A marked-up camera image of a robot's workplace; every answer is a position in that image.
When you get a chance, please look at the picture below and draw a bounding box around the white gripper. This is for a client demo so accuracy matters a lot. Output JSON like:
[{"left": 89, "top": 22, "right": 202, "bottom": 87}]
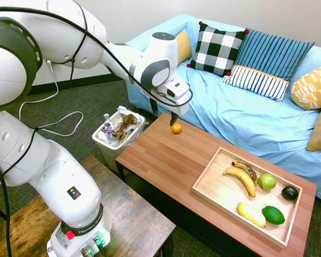
[{"left": 149, "top": 89, "right": 190, "bottom": 127}]

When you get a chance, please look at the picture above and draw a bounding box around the light wooden tray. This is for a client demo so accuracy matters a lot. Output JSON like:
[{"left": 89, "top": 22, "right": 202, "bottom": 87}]
[{"left": 191, "top": 146, "right": 303, "bottom": 248}]

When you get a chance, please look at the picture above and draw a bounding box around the crumpled brown paper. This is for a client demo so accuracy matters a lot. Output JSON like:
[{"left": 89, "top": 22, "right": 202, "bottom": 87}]
[{"left": 112, "top": 113, "right": 139, "bottom": 141}]

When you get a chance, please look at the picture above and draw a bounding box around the crumpled white paper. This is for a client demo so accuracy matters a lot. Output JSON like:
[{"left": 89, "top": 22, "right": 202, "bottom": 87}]
[{"left": 112, "top": 105, "right": 136, "bottom": 125}]

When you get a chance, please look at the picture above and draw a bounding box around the reddish wooden coffee table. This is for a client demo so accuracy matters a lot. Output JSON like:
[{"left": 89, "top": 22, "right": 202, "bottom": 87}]
[{"left": 114, "top": 112, "right": 318, "bottom": 257}]

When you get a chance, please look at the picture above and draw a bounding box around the clear plastic bottle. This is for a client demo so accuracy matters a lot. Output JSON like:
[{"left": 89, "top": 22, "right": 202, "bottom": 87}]
[{"left": 102, "top": 113, "right": 111, "bottom": 134}]

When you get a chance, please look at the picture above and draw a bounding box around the plain mustard yellow cushion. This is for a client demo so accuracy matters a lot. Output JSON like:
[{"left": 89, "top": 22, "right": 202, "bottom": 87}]
[{"left": 175, "top": 29, "right": 194, "bottom": 64}]

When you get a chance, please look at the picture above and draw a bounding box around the white trash bin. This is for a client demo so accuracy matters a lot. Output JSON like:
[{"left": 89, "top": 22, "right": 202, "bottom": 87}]
[{"left": 91, "top": 110, "right": 146, "bottom": 177}]

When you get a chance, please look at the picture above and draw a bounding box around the light blue sofa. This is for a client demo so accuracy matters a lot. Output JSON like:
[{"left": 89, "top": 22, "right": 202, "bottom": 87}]
[{"left": 125, "top": 13, "right": 321, "bottom": 206}]

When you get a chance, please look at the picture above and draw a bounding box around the black white checkered cushion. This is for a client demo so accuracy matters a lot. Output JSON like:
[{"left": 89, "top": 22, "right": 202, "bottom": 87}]
[{"left": 187, "top": 20, "right": 250, "bottom": 77}]

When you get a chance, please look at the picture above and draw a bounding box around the white navy striped pillow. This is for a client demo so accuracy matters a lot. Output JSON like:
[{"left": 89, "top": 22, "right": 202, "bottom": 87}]
[{"left": 220, "top": 65, "right": 291, "bottom": 103}]

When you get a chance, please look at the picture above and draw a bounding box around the brown spotted overripe banana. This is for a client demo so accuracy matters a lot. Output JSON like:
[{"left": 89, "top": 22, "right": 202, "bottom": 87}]
[{"left": 231, "top": 160, "right": 258, "bottom": 186}]

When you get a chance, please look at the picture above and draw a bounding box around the large yellow banana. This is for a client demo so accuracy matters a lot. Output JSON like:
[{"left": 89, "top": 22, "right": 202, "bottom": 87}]
[{"left": 223, "top": 167, "right": 257, "bottom": 198}]

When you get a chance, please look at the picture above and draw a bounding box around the dark rustic wooden stand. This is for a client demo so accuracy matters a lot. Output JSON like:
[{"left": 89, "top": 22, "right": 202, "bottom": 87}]
[{"left": 0, "top": 155, "right": 177, "bottom": 257}]

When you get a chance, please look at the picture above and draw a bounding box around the green apple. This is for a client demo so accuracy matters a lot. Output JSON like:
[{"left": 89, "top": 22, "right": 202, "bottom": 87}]
[{"left": 257, "top": 173, "right": 277, "bottom": 191}]

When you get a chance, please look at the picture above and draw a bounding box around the blue striped cushion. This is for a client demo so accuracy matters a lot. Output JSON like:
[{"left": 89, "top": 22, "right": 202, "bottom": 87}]
[{"left": 234, "top": 28, "right": 315, "bottom": 82}]

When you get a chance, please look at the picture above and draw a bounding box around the small smooth yellow banana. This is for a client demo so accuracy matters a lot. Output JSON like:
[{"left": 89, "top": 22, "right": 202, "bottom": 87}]
[{"left": 237, "top": 201, "right": 267, "bottom": 228}]

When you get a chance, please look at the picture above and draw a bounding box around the dark avocado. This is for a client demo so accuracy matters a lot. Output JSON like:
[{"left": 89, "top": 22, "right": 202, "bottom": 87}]
[{"left": 281, "top": 185, "right": 300, "bottom": 202}]

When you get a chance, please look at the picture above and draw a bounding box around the green lime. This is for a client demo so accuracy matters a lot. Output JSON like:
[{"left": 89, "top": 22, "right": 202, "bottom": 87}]
[{"left": 262, "top": 205, "right": 286, "bottom": 225}]

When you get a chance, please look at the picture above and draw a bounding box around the yellow white patterned cushion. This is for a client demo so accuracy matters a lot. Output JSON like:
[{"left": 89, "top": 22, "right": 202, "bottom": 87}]
[{"left": 291, "top": 62, "right": 321, "bottom": 111}]

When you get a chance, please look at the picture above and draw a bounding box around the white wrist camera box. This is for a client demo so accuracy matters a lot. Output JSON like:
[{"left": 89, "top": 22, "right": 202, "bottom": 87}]
[{"left": 160, "top": 77, "right": 191, "bottom": 105}]

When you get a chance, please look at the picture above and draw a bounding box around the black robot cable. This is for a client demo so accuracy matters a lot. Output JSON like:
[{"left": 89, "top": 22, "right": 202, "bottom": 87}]
[{"left": 0, "top": 6, "right": 193, "bottom": 257}]

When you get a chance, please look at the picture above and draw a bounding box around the white cable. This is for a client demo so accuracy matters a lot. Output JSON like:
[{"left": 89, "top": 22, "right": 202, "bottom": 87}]
[{"left": 18, "top": 59, "right": 85, "bottom": 138}]

